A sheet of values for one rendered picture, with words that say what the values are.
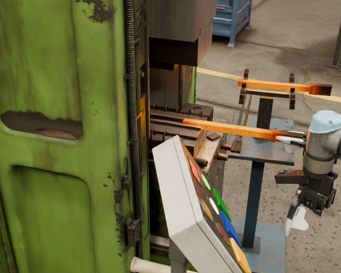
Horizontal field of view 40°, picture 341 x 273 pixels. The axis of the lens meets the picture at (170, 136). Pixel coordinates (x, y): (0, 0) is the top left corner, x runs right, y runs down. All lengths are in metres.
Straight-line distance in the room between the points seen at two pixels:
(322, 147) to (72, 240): 0.92
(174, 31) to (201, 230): 0.64
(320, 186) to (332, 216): 1.71
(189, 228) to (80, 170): 0.53
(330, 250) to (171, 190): 1.79
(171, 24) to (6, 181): 0.72
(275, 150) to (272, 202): 0.89
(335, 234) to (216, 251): 1.89
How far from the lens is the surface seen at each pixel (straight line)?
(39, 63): 1.36
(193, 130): 1.66
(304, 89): 2.12
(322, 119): 1.17
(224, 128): 1.65
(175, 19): 1.37
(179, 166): 1.11
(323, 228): 2.87
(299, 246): 2.72
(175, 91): 1.91
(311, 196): 1.28
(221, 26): 5.47
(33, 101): 1.43
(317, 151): 1.20
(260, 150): 2.12
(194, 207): 0.98
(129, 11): 1.21
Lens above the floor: 1.82
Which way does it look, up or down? 31 degrees down
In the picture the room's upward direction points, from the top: 1 degrees clockwise
